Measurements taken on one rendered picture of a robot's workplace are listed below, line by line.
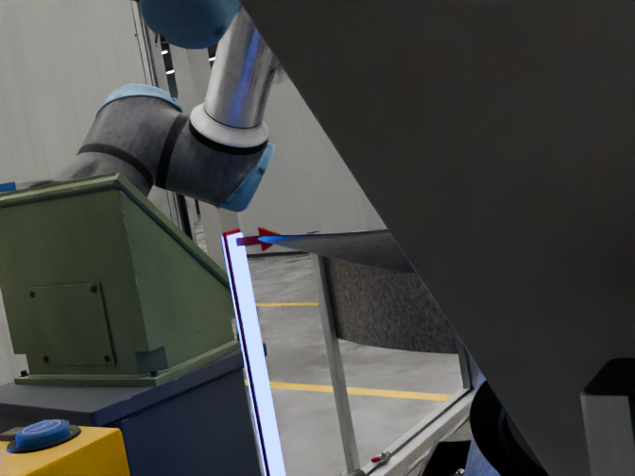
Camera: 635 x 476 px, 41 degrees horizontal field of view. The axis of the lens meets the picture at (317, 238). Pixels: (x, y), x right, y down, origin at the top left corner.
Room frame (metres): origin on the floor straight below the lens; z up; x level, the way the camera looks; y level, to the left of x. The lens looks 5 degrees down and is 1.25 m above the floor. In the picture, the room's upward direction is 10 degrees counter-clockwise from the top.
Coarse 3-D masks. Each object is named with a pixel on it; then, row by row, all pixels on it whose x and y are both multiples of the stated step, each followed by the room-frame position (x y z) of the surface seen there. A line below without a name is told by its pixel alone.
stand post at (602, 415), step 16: (608, 368) 0.32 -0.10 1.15; (624, 368) 0.32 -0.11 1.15; (592, 384) 0.30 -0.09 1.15; (608, 384) 0.30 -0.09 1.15; (624, 384) 0.30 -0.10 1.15; (592, 400) 0.29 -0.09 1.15; (608, 400) 0.29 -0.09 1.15; (624, 400) 0.29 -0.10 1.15; (592, 416) 0.29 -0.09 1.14; (608, 416) 0.29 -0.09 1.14; (624, 416) 0.29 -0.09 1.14; (592, 432) 0.29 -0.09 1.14; (608, 432) 0.29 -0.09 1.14; (624, 432) 0.29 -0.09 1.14; (592, 448) 0.30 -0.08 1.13; (608, 448) 0.29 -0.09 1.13; (624, 448) 0.29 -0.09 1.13; (592, 464) 0.30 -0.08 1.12; (608, 464) 0.29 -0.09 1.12; (624, 464) 0.29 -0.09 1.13
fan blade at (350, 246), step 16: (272, 240) 0.70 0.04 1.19; (288, 240) 0.70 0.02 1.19; (304, 240) 0.70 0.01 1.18; (320, 240) 0.70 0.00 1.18; (336, 240) 0.71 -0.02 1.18; (352, 240) 0.73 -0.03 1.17; (368, 240) 0.74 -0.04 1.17; (384, 240) 0.75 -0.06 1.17; (336, 256) 0.80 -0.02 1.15; (352, 256) 0.81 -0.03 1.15; (368, 256) 0.81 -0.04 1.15; (384, 256) 0.82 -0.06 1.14; (400, 256) 0.82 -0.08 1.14; (400, 272) 0.86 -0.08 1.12
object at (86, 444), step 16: (80, 432) 0.64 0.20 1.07; (96, 432) 0.63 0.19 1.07; (112, 432) 0.63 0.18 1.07; (0, 448) 0.63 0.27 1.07; (16, 448) 0.62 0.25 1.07; (32, 448) 0.61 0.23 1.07; (48, 448) 0.61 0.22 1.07; (64, 448) 0.61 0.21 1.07; (80, 448) 0.60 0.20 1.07; (96, 448) 0.61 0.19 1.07; (112, 448) 0.63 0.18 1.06; (0, 464) 0.59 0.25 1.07; (16, 464) 0.59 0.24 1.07; (32, 464) 0.58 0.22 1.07; (48, 464) 0.58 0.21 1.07; (64, 464) 0.59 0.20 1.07; (80, 464) 0.60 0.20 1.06; (96, 464) 0.61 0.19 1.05; (112, 464) 0.62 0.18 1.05; (128, 464) 0.64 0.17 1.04
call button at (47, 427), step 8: (32, 424) 0.65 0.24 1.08; (40, 424) 0.64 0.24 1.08; (48, 424) 0.64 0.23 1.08; (56, 424) 0.64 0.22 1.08; (64, 424) 0.63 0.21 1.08; (16, 432) 0.63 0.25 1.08; (24, 432) 0.63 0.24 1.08; (32, 432) 0.63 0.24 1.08; (40, 432) 0.62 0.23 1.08; (48, 432) 0.62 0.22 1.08; (56, 432) 0.62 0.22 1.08; (64, 432) 0.63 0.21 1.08; (16, 440) 0.63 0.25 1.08; (24, 440) 0.62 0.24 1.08; (32, 440) 0.62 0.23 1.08; (40, 440) 0.62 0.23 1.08; (48, 440) 0.62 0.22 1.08; (56, 440) 0.62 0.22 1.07
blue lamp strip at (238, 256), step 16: (240, 256) 0.84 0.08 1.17; (240, 272) 0.83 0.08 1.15; (240, 288) 0.83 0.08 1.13; (240, 304) 0.83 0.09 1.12; (256, 320) 0.84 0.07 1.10; (256, 336) 0.84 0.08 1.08; (256, 352) 0.83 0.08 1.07; (256, 368) 0.83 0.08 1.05; (256, 384) 0.83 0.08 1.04; (272, 416) 0.84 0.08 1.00; (272, 432) 0.84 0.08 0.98; (272, 448) 0.83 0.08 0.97; (272, 464) 0.83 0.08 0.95
